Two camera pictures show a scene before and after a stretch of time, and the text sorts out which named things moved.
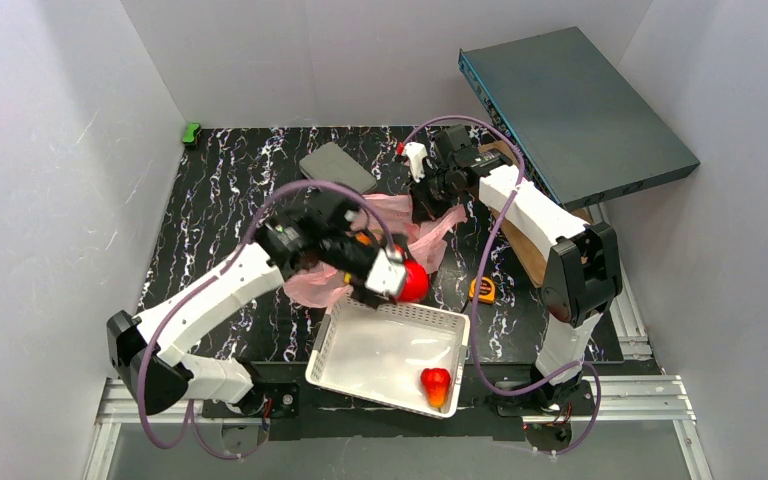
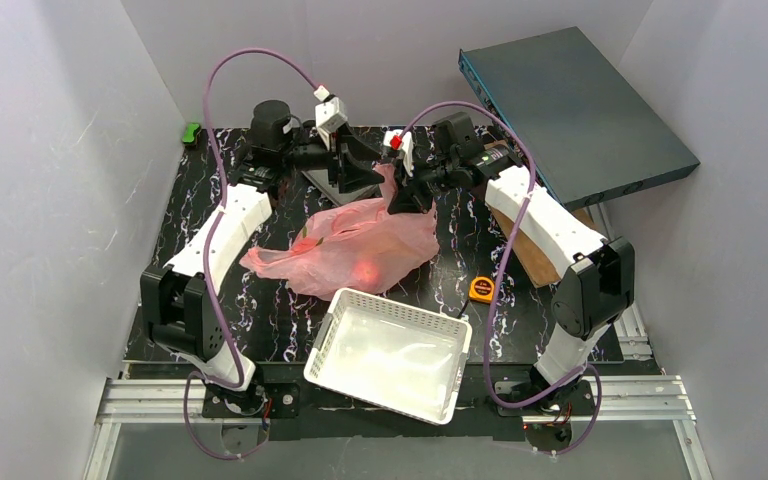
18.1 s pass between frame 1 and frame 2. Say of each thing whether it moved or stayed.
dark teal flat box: stayed
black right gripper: moved
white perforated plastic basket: stayed
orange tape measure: stayed
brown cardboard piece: stayed
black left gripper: moved
